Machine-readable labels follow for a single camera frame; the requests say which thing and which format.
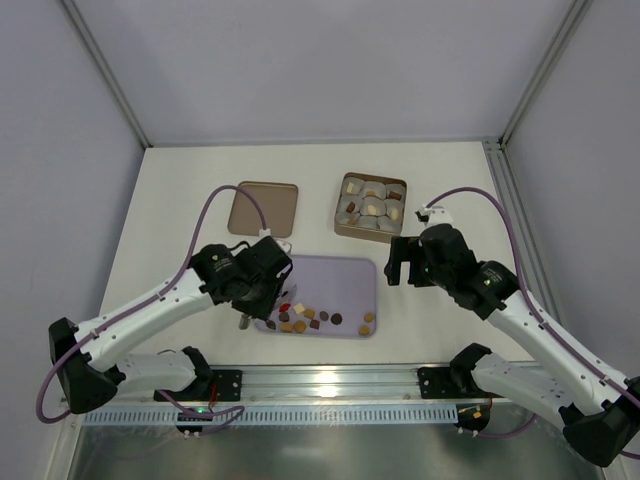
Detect metal tongs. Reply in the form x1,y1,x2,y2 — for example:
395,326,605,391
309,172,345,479
238,282,298,330

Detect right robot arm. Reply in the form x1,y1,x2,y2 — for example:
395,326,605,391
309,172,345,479
384,224,639,467

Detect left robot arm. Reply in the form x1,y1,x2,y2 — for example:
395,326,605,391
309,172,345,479
48,235,293,414

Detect caramel ridged leaf chocolate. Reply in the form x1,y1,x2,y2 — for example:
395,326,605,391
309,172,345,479
294,321,307,333

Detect dark rose chocolate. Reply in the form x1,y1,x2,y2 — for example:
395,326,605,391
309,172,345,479
330,313,343,325

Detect gold tin box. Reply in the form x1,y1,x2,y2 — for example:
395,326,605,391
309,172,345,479
333,172,408,243

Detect gold tin lid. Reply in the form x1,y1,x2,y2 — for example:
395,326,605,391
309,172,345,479
227,181,299,239

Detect lilac plastic tray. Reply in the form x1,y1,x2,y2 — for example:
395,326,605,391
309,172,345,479
254,255,378,339

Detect aluminium frame rail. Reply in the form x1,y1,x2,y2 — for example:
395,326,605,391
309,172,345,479
62,363,551,407

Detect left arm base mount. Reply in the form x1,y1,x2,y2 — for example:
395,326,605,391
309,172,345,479
166,369,243,403

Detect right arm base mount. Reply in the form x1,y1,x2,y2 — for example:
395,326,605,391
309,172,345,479
417,366,490,400

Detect white slotted cable duct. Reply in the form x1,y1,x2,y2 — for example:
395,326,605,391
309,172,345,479
84,403,458,427

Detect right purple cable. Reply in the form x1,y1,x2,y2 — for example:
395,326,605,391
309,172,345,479
414,186,640,459

